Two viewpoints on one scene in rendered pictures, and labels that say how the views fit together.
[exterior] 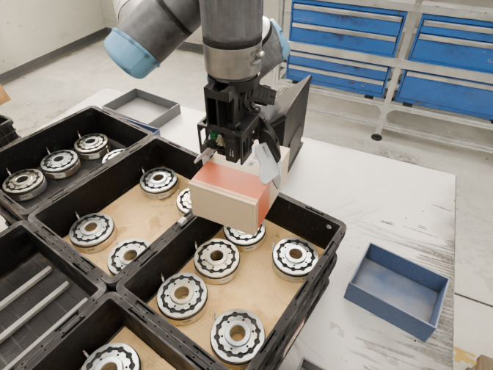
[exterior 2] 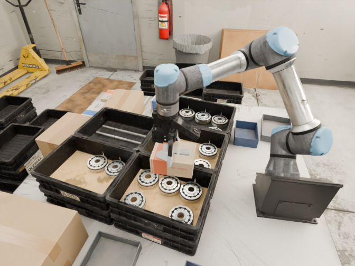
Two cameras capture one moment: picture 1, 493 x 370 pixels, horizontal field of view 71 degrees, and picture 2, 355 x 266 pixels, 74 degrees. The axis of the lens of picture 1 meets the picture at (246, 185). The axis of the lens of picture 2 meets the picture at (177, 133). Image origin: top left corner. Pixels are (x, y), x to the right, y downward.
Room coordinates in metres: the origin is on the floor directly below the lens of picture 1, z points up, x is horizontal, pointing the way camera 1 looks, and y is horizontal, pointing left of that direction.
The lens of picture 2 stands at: (0.30, -0.63, 1.73)
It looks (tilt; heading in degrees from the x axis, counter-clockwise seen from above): 39 degrees down; 74
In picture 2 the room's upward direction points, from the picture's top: 1 degrees clockwise
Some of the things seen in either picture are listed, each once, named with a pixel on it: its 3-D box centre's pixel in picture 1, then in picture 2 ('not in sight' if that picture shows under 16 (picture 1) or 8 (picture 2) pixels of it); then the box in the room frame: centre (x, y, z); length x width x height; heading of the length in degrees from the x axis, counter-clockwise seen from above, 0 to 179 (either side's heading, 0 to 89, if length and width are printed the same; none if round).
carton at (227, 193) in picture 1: (242, 180); (174, 158); (0.46, 0.01, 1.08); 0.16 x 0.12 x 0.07; 155
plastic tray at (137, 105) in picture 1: (141, 109); (276, 129); (1.33, 0.46, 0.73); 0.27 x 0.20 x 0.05; 58
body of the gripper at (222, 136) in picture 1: (232, 113); (165, 125); (0.44, 0.02, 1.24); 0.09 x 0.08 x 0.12; 155
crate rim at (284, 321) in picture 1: (240, 256); (162, 186); (0.41, 0.01, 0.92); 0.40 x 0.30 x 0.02; 145
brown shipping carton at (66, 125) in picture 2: not in sight; (71, 138); (-0.05, 0.65, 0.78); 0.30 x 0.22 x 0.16; 58
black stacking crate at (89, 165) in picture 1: (72, 167); (200, 120); (0.76, 0.50, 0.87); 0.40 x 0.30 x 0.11; 145
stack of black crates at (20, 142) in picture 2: not in sight; (22, 161); (-0.55, 0.98, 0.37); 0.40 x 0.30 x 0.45; 65
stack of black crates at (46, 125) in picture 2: not in sight; (53, 135); (-0.38, 1.34, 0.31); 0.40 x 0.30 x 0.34; 65
